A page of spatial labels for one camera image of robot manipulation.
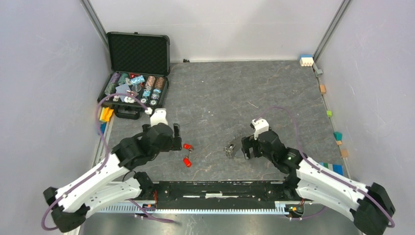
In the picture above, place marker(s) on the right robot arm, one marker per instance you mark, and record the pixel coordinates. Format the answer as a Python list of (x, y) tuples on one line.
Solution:
[(368, 207)]

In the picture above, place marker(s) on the black poker chip case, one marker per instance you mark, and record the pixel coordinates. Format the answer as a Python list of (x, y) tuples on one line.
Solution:
[(140, 66)]

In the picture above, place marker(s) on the blue green lego stack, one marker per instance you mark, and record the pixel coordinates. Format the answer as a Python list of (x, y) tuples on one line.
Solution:
[(337, 168)]

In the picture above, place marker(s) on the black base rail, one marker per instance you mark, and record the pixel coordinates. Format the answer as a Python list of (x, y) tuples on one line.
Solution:
[(208, 195)]

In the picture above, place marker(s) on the white blue toy block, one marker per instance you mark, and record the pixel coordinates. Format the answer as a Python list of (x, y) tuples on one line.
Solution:
[(306, 60)]

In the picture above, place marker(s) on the grey block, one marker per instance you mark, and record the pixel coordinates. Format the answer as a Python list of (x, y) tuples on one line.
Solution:
[(317, 72)]

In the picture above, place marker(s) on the yellow orange toy block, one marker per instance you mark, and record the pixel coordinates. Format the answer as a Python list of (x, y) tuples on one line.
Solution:
[(106, 114)]

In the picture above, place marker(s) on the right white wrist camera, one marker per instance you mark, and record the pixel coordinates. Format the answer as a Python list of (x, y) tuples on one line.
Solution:
[(260, 126)]

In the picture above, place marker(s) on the tan wooden cube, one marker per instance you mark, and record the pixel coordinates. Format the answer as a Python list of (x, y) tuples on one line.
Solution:
[(344, 153)]

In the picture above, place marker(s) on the teal cube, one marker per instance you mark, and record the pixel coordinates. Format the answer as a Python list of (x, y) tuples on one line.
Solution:
[(338, 135)]

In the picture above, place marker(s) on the small red tag key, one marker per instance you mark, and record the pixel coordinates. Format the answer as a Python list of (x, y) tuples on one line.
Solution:
[(188, 147)]

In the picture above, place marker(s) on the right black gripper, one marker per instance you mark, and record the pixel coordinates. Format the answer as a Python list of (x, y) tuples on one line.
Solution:
[(248, 142)]

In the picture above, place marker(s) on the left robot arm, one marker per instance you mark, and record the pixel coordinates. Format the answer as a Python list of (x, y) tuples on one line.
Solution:
[(72, 204)]

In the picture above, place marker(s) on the orange wooden cube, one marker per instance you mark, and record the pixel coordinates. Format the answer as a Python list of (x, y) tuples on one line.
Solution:
[(322, 89)]

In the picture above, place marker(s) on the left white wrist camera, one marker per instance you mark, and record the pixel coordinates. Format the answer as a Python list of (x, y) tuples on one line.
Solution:
[(157, 116)]

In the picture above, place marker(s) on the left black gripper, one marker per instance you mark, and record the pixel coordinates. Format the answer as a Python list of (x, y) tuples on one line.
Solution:
[(176, 140)]

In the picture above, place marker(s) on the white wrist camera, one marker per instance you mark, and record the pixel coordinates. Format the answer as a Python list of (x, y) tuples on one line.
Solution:
[(260, 126), (157, 116)]

